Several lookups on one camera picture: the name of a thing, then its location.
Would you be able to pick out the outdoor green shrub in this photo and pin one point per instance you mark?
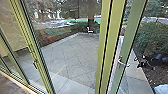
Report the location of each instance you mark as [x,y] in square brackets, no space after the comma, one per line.
[153,36]
[60,33]

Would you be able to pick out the dark tree trunk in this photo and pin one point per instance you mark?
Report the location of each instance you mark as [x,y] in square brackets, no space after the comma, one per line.
[91,13]

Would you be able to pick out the pale low stone structure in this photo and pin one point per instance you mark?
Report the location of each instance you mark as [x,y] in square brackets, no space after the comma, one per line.
[55,24]

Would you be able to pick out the green framed glass wall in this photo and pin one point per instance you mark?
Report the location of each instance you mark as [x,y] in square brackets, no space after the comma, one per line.
[28,33]

